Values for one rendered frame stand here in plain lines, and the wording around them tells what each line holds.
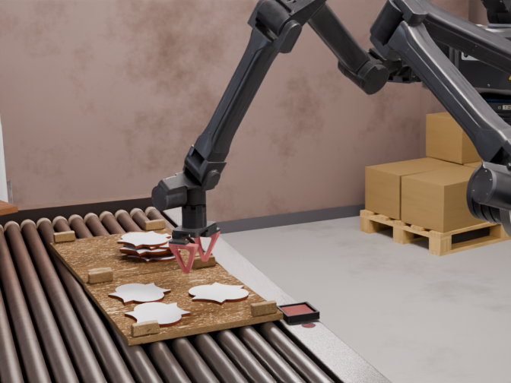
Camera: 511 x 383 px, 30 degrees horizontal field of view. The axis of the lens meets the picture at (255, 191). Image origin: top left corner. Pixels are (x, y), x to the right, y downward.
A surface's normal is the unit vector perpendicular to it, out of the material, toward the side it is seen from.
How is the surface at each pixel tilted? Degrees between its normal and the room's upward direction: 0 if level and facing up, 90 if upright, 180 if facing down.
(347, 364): 0
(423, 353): 0
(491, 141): 87
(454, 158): 90
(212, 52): 90
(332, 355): 0
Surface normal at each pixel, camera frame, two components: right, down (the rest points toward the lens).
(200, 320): -0.03, -0.97
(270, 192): 0.37, 0.19
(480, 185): -0.91, -0.22
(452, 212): 0.58, 0.16
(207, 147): -0.68, 0.04
